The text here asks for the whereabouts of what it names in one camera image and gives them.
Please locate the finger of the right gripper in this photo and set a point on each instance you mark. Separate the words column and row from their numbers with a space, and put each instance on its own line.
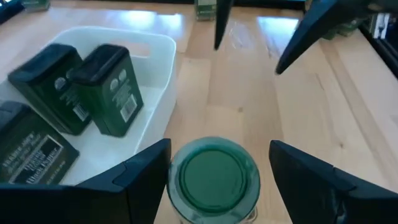
column 223, row 18
column 317, row 25

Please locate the white plastic bin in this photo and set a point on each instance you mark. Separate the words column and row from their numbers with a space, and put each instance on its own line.
column 149, row 74

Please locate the green black pepper tin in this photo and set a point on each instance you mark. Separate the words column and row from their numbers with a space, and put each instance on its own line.
column 46, row 90
column 109, row 93
column 31, row 155

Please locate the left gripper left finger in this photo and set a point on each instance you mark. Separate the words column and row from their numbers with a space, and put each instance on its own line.
column 93, row 202

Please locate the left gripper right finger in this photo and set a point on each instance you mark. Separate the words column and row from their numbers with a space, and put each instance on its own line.
column 335, row 199

